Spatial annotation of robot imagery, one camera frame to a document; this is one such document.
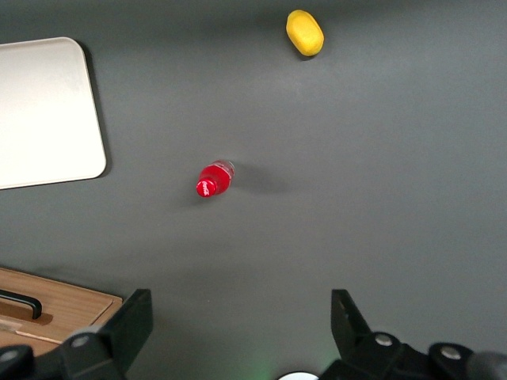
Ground black wire drawer handle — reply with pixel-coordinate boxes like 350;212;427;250
0;288;43;321

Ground wooden drawer cabinet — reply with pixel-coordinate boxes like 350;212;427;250
0;267;124;357

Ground yellow lemon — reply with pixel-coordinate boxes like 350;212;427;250
285;9;326;57

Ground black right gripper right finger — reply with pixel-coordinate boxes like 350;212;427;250
318;288;507;380

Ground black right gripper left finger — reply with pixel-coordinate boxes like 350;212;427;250
0;288;154;380

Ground red cola bottle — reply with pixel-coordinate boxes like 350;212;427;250
195;158;236;199

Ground beige plastic tray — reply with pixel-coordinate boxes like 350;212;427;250
0;36;108;191

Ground wooden drawer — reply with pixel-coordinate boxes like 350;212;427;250
0;322;67;357
0;272;108;337

